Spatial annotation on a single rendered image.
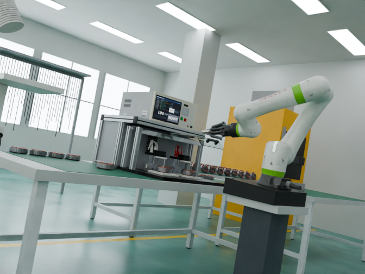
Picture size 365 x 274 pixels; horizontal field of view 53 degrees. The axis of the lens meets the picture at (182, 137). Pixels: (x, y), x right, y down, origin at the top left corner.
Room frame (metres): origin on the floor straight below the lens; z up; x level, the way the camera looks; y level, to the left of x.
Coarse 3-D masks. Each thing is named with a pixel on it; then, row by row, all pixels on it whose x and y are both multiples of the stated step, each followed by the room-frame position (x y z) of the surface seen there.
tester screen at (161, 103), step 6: (156, 96) 2.49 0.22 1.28; (156, 102) 2.49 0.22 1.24; (162, 102) 2.53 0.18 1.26; (168, 102) 2.57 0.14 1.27; (174, 102) 2.61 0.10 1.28; (156, 108) 2.50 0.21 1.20; (162, 108) 2.54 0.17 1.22; (168, 108) 2.58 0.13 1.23; (174, 108) 2.62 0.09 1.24; (156, 114) 2.50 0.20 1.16; (174, 114) 2.62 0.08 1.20
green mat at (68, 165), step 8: (8, 152) 2.26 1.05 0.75; (32, 160) 1.96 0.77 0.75; (40, 160) 2.05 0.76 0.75; (48, 160) 2.15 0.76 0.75; (56, 160) 2.27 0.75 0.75; (64, 160) 2.40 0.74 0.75; (72, 160) 2.54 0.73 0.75; (80, 160) 2.71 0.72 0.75; (56, 168) 1.75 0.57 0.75; (64, 168) 1.82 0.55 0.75; (72, 168) 1.91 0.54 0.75; (80, 168) 2.00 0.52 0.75; (88, 168) 2.09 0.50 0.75; (96, 168) 2.20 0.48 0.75; (120, 176) 1.91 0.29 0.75; (128, 176) 2.00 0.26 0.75; (136, 176) 2.10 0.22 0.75; (144, 176) 2.22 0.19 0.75
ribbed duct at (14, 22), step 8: (0, 0) 2.32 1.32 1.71; (8, 0) 2.35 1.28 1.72; (0, 8) 2.32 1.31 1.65; (8, 8) 2.33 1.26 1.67; (16, 8) 2.39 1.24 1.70; (0, 16) 2.33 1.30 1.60; (8, 16) 2.33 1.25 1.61; (16, 16) 2.36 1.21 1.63; (0, 24) 2.34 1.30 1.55; (8, 24) 2.35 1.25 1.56; (16, 24) 2.39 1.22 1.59; (8, 32) 2.45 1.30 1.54
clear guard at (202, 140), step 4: (188, 136) 2.68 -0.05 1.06; (192, 136) 2.60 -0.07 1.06; (196, 136) 2.53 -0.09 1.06; (200, 136) 2.51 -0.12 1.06; (200, 140) 2.47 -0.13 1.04; (204, 140) 2.50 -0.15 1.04; (204, 144) 2.47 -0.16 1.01; (208, 144) 2.50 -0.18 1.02; (212, 144) 2.55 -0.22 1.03; (220, 144) 2.63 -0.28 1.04; (220, 148) 2.58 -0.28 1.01
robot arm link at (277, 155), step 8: (272, 144) 1.95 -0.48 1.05; (280, 144) 1.93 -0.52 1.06; (272, 152) 1.94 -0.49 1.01; (280, 152) 1.93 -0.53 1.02; (288, 152) 1.96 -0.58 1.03; (264, 160) 1.98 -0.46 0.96; (272, 160) 1.94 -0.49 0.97; (280, 160) 1.93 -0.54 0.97; (288, 160) 2.02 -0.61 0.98; (264, 168) 1.97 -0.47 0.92; (272, 168) 1.94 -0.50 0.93; (280, 168) 1.94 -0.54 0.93; (280, 176) 1.95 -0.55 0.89
